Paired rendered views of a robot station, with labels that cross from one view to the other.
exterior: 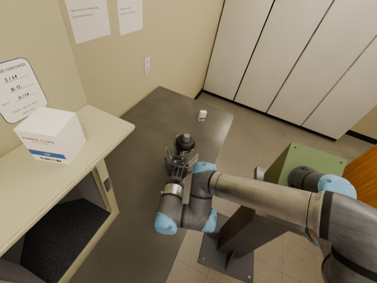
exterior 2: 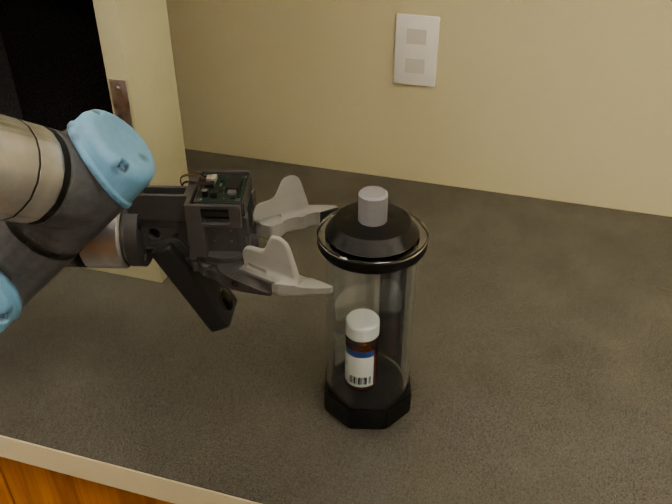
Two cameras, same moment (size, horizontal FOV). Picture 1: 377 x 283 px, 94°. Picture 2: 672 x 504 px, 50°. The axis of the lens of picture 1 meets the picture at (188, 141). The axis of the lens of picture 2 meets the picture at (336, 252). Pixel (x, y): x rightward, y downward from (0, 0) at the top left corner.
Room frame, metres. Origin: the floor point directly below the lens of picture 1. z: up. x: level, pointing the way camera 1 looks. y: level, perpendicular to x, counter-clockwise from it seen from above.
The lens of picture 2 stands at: (0.56, -0.58, 1.54)
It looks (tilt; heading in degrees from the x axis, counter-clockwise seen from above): 34 degrees down; 93
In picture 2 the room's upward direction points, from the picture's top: straight up
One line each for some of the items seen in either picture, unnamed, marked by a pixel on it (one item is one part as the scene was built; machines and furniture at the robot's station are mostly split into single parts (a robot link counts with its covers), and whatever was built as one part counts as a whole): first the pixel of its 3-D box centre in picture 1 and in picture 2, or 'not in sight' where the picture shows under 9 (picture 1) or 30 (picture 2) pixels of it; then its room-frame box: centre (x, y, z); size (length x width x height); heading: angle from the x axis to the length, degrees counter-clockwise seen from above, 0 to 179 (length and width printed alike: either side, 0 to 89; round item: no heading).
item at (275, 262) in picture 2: (194, 158); (283, 263); (0.48, -0.04, 1.16); 0.09 x 0.03 x 0.06; 147
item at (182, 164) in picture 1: (177, 173); (194, 225); (0.39, 0.01, 1.17); 0.12 x 0.08 x 0.09; 2
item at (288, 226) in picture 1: (282, 199); not in sight; (0.55, -0.59, 0.92); 0.32 x 0.32 x 0.04; 82
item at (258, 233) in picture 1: (248, 227); not in sight; (0.55, -0.59, 0.45); 0.48 x 0.48 x 0.90; 82
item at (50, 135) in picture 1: (55, 136); not in sight; (0.15, 0.19, 1.54); 0.05 x 0.05 x 0.06; 5
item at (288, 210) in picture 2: (168, 153); (293, 201); (0.48, 0.07, 1.16); 0.09 x 0.03 x 0.06; 36
